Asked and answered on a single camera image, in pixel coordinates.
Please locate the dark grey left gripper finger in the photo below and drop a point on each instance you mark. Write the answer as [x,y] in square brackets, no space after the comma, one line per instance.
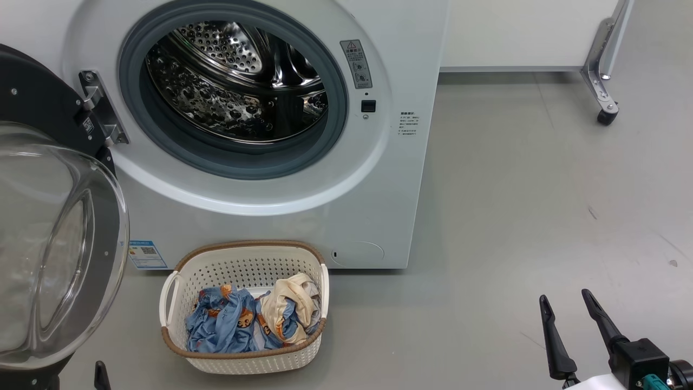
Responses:
[102,379]

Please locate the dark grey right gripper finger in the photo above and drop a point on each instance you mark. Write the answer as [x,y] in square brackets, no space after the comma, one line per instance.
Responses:
[556,352]
[603,319]

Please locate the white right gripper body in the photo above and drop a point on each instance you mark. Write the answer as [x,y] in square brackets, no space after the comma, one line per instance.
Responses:
[593,385]

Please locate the washing machine door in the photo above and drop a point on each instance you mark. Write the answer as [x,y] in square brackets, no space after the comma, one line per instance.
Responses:
[103,254]

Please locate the blue bear-print garment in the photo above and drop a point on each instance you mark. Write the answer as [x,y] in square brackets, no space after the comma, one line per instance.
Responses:
[222,325]

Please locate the cream garment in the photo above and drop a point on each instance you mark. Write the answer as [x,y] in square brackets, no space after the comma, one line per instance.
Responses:
[289,303]

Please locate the white front-load washing machine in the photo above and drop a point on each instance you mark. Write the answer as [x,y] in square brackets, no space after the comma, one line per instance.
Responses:
[270,227]

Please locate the metal door hinge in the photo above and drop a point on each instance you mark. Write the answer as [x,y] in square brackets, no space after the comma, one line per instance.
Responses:
[103,108]

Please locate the blue energy label sticker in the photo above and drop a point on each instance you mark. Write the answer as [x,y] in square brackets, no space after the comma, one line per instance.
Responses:
[147,254]

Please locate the cream perforated laundry basket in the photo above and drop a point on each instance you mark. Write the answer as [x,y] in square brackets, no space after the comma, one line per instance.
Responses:
[243,363]

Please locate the grey wheeled stand leg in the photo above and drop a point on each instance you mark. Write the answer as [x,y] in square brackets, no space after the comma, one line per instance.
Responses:
[601,70]

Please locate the white partition panel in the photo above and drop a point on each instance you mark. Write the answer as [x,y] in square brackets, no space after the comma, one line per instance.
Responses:
[514,32]

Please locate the grey warning sticker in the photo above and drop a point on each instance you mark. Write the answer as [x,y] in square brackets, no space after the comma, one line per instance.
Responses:
[356,64]

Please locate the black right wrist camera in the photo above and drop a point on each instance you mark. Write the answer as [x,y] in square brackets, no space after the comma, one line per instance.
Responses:
[644,357]

